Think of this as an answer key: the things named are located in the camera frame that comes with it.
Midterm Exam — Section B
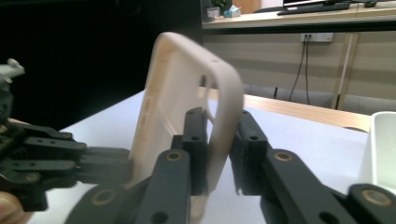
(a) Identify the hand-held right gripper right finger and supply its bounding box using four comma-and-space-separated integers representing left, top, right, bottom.
229, 109, 273, 196

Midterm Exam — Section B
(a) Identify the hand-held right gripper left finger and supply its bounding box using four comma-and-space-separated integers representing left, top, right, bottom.
170, 106, 209, 196

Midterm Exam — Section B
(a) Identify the beige phone case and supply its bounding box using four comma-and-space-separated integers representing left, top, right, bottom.
128, 31, 245, 224

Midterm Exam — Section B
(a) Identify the white plastic storage box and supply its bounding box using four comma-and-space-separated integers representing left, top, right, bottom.
358, 111, 396, 200

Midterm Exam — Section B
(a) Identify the long wooden desk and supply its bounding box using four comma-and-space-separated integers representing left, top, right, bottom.
202, 2, 396, 110

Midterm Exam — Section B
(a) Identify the black curtain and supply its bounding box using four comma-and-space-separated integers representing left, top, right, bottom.
0, 0, 204, 133

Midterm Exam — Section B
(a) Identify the small white desk item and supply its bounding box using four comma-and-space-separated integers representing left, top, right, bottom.
206, 7, 221, 20

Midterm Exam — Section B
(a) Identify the light blue tissue box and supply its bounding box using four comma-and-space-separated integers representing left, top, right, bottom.
222, 5, 242, 19

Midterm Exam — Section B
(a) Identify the green potted plant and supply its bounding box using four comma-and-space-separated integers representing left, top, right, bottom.
210, 0, 233, 12

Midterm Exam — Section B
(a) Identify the wooden cabinet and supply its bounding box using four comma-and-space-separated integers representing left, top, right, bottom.
232, 0, 262, 15

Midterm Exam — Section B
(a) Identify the black keyboard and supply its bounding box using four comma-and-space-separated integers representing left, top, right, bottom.
276, 2, 352, 17

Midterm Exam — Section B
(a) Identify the dark-screen computer monitor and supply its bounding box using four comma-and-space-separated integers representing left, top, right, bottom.
282, 0, 332, 7

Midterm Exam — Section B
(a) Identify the black power cable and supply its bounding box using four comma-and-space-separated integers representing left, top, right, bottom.
288, 35, 307, 103

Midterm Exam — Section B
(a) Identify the white wall power socket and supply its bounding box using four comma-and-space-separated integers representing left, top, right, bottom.
300, 32, 334, 43

